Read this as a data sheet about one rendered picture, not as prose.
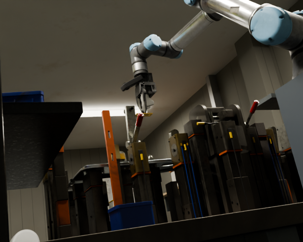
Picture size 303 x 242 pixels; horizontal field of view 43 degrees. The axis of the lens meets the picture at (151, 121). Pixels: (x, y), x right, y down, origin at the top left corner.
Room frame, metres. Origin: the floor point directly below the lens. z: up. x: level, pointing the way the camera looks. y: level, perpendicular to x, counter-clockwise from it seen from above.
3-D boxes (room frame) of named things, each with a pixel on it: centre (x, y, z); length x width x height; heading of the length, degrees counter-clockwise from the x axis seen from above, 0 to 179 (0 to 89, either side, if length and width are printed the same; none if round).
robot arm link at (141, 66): (1.72, 0.01, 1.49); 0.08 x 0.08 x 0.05
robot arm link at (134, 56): (1.72, 0.01, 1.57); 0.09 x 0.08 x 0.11; 38
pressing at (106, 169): (1.82, -0.29, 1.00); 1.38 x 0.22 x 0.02; 116
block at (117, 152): (1.46, 0.16, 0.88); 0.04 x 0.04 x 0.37; 26
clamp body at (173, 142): (1.50, -0.10, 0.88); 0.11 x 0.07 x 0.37; 26
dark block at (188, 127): (1.51, -0.16, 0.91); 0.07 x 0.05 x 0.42; 26
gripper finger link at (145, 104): (1.70, 0.00, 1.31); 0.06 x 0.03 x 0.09; 117
